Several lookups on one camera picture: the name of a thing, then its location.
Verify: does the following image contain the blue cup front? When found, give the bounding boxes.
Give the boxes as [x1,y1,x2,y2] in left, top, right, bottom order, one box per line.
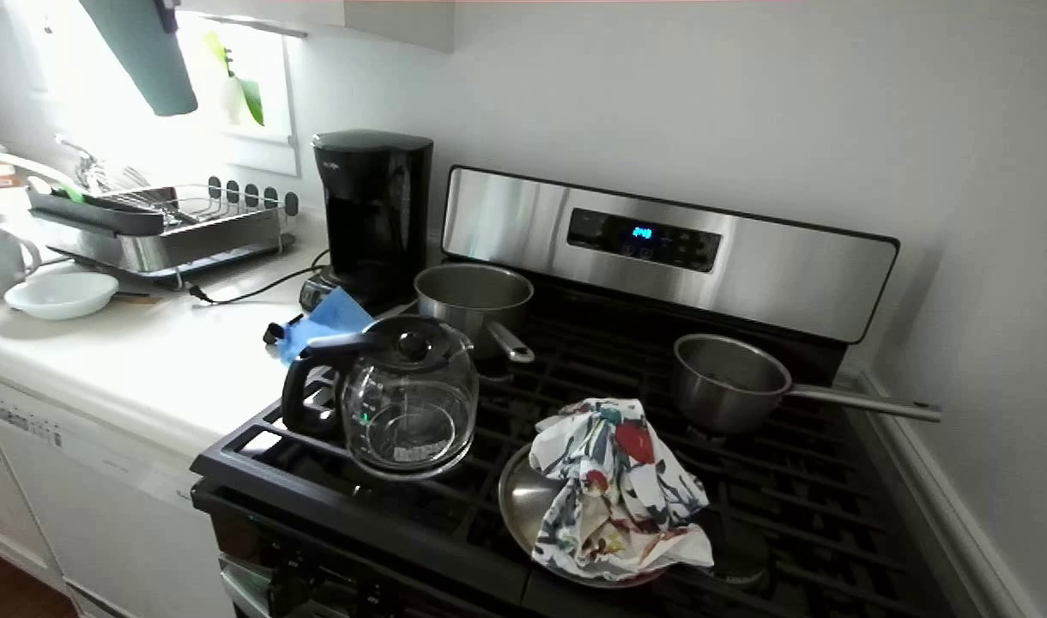
[80,0,199,117]

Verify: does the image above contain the patterned kitchen towel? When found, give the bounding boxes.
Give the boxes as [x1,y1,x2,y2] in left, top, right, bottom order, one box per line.
[528,399,715,585]

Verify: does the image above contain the white lower cabinet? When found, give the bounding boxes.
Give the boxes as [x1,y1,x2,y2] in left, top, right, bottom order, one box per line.
[0,386,232,618]

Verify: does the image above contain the steel saucepan back left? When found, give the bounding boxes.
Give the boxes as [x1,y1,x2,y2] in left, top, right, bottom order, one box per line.
[416,265,534,363]

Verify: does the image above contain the steel saucepan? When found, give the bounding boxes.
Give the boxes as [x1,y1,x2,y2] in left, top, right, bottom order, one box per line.
[416,265,534,363]
[674,332,941,435]

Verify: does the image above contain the glass coffee carafe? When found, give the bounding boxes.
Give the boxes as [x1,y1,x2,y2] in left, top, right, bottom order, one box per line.
[276,316,479,482]

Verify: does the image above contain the stainless steel stove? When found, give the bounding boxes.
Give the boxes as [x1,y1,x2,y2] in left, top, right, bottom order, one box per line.
[192,168,948,618]

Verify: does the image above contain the steel frying pan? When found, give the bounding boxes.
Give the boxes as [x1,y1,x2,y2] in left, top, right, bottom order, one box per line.
[495,444,662,595]

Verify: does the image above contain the blue cleaning cloth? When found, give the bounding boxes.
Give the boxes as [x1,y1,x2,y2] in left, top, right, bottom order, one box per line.
[263,287,371,363]

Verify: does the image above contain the black coffee maker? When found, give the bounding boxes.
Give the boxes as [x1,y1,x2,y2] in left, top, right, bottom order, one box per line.
[312,129,433,311]

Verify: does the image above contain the steel saucepan right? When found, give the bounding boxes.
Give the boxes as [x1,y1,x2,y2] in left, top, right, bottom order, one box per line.
[674,332,941,435]

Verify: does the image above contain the dish drying rack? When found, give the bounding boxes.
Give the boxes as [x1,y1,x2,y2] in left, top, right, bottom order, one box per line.
[28,174,292,277]

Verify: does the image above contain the potted green plant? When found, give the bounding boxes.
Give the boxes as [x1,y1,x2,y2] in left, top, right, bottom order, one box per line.
[204,30,263,127]

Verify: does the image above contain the white bowl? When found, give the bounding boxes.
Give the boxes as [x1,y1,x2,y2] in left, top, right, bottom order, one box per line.
[3,270,117,319]

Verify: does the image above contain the black power cord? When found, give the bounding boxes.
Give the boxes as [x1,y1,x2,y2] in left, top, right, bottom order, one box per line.
[183,247,333,308]

